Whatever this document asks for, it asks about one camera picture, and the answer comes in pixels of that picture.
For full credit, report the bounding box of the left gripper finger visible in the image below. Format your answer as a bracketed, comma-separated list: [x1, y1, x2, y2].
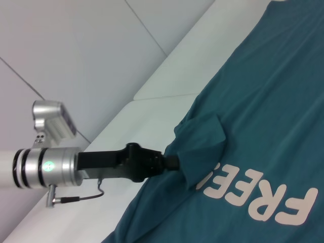
[161, 154, 181, 164]
[163, 161, 181, 172]

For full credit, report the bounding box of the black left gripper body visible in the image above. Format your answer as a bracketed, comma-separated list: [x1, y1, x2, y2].
[77, 143, 166, 183]

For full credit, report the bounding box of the teal FREE print t-shirt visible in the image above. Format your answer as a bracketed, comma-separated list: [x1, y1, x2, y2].
[102, 0, 324, 243]

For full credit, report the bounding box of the thin left wrist cable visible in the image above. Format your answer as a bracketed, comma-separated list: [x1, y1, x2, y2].
[45, 177, 105, 208]

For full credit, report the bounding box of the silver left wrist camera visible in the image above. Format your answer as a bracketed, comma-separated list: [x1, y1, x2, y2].
[32, 100, 77, 150]

